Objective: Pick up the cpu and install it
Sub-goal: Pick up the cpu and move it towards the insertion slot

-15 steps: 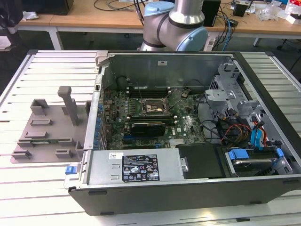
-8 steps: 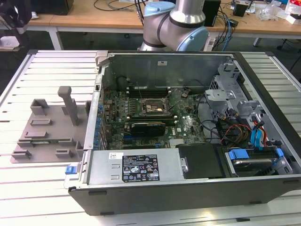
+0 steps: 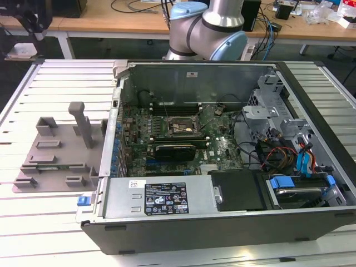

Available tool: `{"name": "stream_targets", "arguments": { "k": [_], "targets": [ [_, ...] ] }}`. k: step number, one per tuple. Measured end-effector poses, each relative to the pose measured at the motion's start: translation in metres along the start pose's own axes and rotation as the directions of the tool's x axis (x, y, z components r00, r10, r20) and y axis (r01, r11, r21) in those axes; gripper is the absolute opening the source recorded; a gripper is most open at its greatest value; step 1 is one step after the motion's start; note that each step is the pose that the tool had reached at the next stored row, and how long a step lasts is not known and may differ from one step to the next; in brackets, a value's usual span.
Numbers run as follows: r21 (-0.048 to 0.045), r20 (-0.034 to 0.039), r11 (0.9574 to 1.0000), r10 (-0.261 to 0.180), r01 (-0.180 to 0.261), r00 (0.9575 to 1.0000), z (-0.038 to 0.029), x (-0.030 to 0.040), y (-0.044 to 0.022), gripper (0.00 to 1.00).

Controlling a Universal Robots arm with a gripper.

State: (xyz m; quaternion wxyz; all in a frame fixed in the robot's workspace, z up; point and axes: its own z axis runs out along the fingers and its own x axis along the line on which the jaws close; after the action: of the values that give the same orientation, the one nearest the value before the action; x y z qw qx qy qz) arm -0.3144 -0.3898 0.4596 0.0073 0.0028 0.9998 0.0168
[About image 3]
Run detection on CPU socket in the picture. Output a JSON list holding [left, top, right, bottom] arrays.
[[166, 114, 201, 137]]

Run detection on short wooden desk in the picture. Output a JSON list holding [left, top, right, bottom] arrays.
[[0, 15, 62, 37]]

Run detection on large black box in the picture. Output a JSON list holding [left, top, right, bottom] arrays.
[[52, 0, 87, 18]]

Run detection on long wooden desk white legs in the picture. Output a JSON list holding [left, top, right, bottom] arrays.
[[57, 11, 356, 61]]

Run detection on black round case speaker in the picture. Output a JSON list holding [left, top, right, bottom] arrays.
[[138, 89, 154, 106]]

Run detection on grey printed parts rack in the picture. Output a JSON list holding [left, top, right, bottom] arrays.
[[11, 101, 110, 194]]

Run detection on green RAM stick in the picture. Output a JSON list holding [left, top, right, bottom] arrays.
[[35, 165, 85, 171]]

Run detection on black RAM slot bank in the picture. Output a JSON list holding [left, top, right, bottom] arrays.
[[150, 102, 202, 117], [149, 134, 209, 149]]

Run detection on black graphics card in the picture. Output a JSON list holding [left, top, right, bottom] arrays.
[[154, 142, 197, 161]]

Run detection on grey power supply with label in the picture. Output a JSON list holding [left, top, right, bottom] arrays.
[[102, 176, 220, 221]]

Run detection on white power strip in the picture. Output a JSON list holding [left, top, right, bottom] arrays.
[[243, 44, 256, 61]]

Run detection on green motherboard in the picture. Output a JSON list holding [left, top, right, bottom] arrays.
[[119, 103, 247, 177]]

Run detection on silver chipset heatsink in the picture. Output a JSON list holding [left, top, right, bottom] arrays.
[[199, 163, 222, 176]]

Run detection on grey metal drive cage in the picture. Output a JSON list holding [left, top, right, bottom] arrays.
[[241, 72, 317, 145]]

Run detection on small black open box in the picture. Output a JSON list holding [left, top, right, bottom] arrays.
[[275, 3, 293, 21]]

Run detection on open black grey PC case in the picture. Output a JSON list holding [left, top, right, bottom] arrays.
[[75, 60, 356, 255]]

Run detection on clear plastic bags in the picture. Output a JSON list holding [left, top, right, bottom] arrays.
[[304, 4, 339, 25]]

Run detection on blue disk carrier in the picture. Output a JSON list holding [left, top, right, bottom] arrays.
[[266, 174, 336, 210]]

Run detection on white black small box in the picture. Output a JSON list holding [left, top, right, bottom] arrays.
[[338, 15, 356, 29]]

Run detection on red white packet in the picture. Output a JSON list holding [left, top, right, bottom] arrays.
[[338, 0, 356, 17]]

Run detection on silver hard disk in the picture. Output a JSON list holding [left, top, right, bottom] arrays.
[[274, 186, 325, 209]]

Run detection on red yellow power wire bundle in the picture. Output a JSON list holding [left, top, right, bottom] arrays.
[[263, 146, 298, 171]]

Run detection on blue data wire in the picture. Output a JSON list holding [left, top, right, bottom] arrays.
[[295, 141, 314, 179]]

